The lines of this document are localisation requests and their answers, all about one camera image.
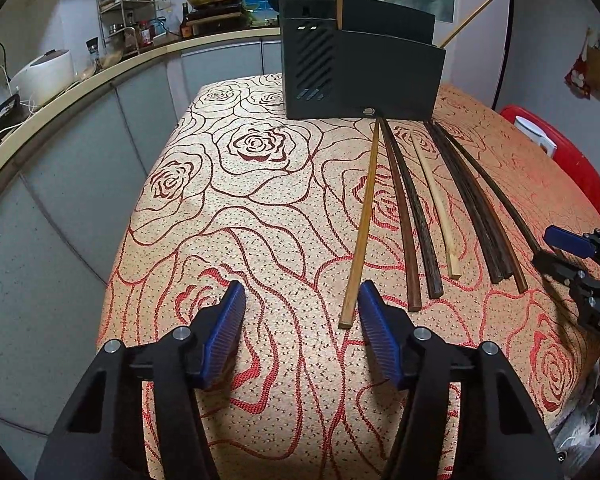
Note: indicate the reddish dark brown chopstick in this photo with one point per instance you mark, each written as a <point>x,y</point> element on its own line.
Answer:
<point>402,230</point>

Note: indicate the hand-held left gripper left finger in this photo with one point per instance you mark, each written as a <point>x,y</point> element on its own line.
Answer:
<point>227,330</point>

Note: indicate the grey kitchen cabinets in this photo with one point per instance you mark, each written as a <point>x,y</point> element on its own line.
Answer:
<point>70,185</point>

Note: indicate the tan wooden chopstick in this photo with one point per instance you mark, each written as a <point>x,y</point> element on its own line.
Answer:
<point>467,19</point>

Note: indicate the metal spice rack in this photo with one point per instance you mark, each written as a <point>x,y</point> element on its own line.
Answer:
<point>125,10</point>

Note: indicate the black chopstick holder box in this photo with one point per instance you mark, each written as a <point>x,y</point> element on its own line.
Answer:
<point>380,75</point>

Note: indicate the beige kitchen countertop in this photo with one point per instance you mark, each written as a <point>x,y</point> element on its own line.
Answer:
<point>95,82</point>

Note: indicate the dark sauce bottle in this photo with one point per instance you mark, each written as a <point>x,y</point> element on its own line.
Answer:
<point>185,25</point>

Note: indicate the medium brown wooden chopstick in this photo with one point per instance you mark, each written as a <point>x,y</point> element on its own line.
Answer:
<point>362,220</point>

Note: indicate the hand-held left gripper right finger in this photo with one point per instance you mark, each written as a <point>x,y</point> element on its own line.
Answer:
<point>377,330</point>

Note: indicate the hanging cloth bag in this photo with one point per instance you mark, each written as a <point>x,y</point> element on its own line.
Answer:
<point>587,67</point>

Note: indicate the light bamboo chopstick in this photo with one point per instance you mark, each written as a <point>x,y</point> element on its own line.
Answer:
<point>440,210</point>

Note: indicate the red plastic chair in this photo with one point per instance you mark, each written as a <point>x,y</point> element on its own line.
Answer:
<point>577,160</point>

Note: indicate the white crumpled material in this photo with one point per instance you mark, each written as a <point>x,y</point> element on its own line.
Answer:
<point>580,425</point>

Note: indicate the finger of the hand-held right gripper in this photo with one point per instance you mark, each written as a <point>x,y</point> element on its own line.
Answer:
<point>560,267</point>
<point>570,241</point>

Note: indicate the dark grained wooden chopstick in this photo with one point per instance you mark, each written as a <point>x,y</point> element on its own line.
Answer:
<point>420,225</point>

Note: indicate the black cooktop stove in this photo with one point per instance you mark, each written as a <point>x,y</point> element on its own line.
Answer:
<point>215,14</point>

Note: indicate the black top pepper grinder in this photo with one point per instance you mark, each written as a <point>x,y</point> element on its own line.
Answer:
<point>92,52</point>

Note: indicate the white cup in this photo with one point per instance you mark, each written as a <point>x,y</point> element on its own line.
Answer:
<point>532,132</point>

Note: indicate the white rice cooker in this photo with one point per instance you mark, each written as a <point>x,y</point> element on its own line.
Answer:
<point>42,77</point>

